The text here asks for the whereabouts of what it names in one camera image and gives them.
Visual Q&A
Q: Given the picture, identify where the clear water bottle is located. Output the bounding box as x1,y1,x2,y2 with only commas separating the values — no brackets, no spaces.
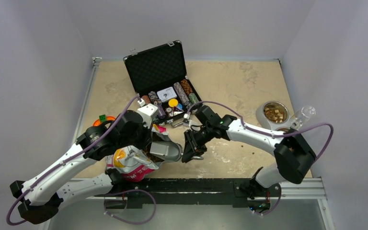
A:
290,105,316,130

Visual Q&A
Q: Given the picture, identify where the black poker chip case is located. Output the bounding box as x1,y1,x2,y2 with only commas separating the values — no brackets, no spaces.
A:
123,40,201,127

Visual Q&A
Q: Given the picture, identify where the grey metal scoop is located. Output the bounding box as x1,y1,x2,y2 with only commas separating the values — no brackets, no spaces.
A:
149,141,204,163

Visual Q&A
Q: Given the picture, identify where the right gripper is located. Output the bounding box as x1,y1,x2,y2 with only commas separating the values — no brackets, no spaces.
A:
183,124,215,162

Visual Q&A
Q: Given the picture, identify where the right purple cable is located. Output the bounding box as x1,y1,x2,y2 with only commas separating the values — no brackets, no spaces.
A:
185,101,334,217

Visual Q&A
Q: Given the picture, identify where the aluminium frame rail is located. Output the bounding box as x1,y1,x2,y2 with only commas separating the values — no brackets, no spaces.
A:
71,57,104,183

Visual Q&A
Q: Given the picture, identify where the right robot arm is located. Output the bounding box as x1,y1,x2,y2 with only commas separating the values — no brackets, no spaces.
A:
182,105,316,195

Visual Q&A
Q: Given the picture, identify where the yellow dealer chip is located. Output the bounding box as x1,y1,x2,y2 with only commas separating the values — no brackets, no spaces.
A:
168,99,179,107

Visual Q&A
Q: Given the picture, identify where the orange green toy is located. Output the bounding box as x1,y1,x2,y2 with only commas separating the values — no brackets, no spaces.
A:
93,115,115,127

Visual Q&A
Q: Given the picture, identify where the pet food bag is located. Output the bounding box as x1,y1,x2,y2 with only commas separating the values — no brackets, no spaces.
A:
105,125,171,182

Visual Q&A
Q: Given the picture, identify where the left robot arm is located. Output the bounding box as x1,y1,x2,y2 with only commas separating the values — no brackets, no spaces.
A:
6,104,158,226

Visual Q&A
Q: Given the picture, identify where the white playing card box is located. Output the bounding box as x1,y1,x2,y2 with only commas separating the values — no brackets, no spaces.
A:
156,87,177,103

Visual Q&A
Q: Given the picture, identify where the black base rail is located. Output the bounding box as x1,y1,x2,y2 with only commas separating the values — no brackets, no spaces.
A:
103,178,281,212

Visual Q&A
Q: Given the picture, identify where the grey double pet bowl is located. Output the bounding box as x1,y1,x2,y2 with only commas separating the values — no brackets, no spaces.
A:
255,101,291,132

